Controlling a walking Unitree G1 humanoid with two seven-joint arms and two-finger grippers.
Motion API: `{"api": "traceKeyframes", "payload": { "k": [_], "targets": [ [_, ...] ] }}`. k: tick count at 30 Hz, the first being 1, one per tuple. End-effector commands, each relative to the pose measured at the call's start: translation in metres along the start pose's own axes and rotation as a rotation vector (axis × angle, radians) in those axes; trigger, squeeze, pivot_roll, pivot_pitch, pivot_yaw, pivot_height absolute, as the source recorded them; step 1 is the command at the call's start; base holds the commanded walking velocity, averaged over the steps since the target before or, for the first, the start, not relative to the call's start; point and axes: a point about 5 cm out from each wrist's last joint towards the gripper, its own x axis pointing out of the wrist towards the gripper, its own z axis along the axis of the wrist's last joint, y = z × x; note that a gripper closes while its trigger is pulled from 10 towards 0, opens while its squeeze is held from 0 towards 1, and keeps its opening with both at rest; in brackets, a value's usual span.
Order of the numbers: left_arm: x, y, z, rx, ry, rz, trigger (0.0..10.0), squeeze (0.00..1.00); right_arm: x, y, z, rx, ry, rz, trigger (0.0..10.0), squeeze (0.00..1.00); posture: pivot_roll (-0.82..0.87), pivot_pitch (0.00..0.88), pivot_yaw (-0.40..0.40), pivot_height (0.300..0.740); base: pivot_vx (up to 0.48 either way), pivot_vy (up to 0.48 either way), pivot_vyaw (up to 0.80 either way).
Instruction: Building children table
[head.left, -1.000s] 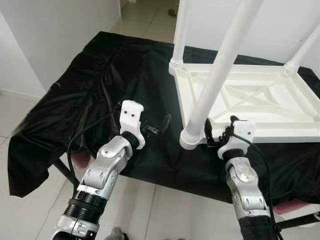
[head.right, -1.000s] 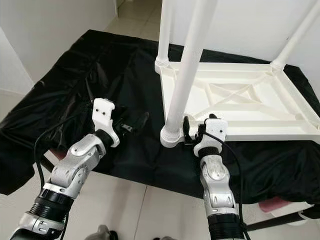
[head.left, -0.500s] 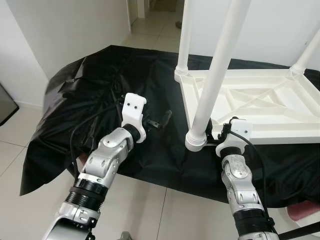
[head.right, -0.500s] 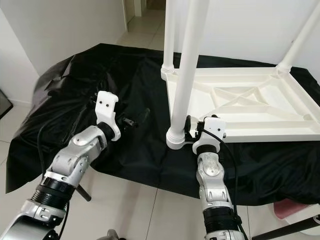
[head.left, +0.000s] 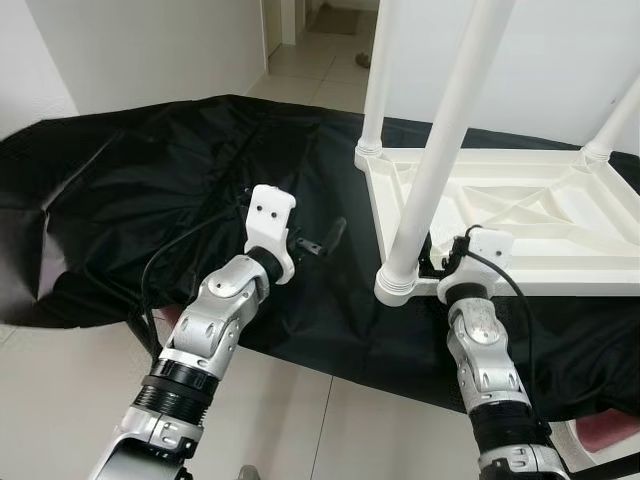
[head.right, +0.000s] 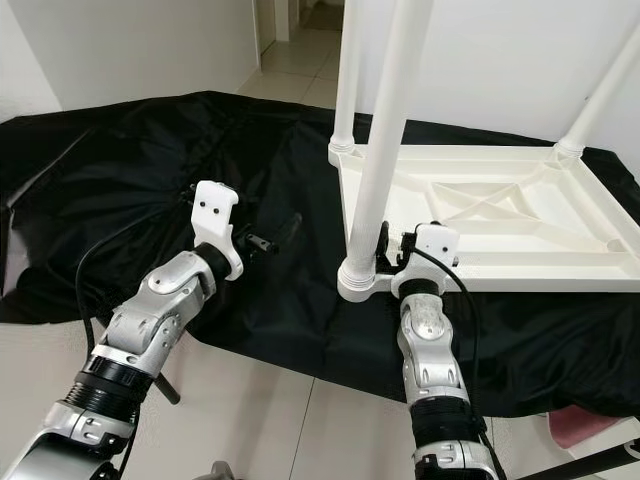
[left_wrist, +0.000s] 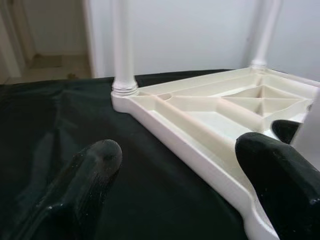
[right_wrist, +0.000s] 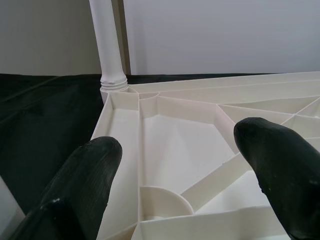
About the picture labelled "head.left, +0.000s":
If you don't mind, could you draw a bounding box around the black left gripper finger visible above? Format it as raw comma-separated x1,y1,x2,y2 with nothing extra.
312,216,349,256

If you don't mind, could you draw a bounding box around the white plastic table top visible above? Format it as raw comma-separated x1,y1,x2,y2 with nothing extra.
355,143,640,306

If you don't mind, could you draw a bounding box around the white plastic table leg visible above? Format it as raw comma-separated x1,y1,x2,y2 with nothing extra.
358,0,403,159
582,75,640,163
375,0,518,296

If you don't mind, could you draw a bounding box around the black tablecloth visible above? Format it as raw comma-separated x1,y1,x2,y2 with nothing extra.
0,93,640,416

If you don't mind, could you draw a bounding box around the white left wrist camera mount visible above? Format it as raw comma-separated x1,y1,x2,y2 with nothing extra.
243,184,298,286

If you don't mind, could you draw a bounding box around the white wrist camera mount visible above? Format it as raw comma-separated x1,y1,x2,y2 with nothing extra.
243,184,298,286
437,227,516,301

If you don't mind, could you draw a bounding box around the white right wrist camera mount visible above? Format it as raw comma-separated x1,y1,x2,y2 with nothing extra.
437,227,516,301

